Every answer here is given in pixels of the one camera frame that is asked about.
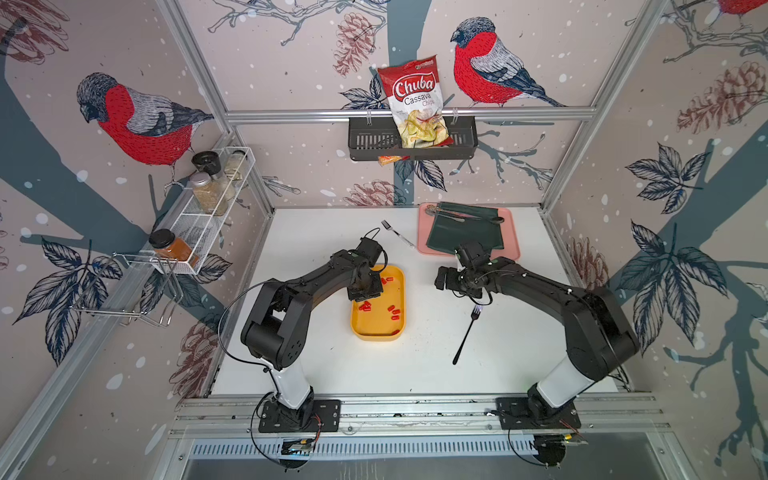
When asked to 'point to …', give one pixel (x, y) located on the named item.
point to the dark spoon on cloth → (435, 209)
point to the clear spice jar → (235, 165)
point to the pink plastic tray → (510, 250)
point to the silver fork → (387, 226)
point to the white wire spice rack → (194, 225)
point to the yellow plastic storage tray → (382, 317)
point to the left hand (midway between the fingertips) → (380, 288)
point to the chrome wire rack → (132, 287)
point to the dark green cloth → (449, 234)
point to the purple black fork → (475, 313)
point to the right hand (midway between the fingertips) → (445, 283)
